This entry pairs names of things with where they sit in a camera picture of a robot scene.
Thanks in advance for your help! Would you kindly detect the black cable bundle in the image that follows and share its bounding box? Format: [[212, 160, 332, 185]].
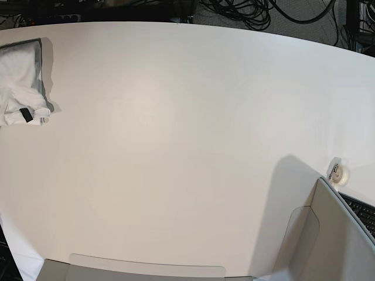
[[199, 0, 340, 32]]

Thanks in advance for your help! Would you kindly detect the white printed t-shirt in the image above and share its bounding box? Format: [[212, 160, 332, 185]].
[[1, 39, 52, 126]]

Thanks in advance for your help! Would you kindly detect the clear tape roll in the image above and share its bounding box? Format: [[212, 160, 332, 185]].
[[326, 157, 350, 187]]

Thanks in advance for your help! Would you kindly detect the black keyboard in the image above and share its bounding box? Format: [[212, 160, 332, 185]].
[[339, 192, 374, 244]]

